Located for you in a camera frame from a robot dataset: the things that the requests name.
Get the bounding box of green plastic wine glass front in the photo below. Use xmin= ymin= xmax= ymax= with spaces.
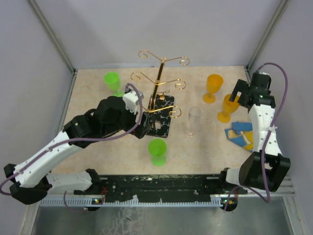
xmin=148 ymin=139 xmax=167 ymax=166

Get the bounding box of green plastic wine glass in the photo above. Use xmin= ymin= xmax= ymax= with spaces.
xmin=104 ymin=72 xmax=124 ymax=97
xmin=148 ymin=139 xmax=167 ymax=166

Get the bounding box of clear wine glass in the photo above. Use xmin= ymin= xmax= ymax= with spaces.
xmin=186 ymin=106 xmax=201 ymax=137

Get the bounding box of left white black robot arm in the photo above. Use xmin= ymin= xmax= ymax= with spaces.
xmin=4 ymin=92 xmax=150 ymax=205

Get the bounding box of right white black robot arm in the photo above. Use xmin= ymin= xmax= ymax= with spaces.
xmin=218 ymin=71 xmax=291 ymax=194

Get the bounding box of orange plastic wine glass right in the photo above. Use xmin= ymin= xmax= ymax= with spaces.
xmin=217 ymin=94 xmax=240 ymax=123

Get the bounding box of orange plastic wine glass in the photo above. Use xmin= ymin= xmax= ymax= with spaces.
xmin=202 ymin=74 xmax=224 ymax=104
xmin=217 ymin=94 xmax=240 ymax=123

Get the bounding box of orange plastic wine glass back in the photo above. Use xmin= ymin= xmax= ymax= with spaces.
xmin=202 ymin=74 xmax=224 ymax=104

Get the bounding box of gold wine glass rack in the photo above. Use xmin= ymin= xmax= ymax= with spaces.
xmin=131 ymin=49 xmax=186 ymax=138

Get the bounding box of green plastic wine glass back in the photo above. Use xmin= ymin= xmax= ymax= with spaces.
xmin=104 ymin=72 xmax=124 ymax=97

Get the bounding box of blue yellow picture board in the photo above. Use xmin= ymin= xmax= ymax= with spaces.
xmin=224 ymin=121 xmax=254 ymax=153

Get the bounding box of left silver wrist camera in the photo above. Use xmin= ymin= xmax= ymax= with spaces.
xmin=122 ymin=90 xmax=139 ymax=115

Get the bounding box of black mounting rail base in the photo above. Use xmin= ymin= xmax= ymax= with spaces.
xmin=74 ymin=173 xmax=235 ymax=204

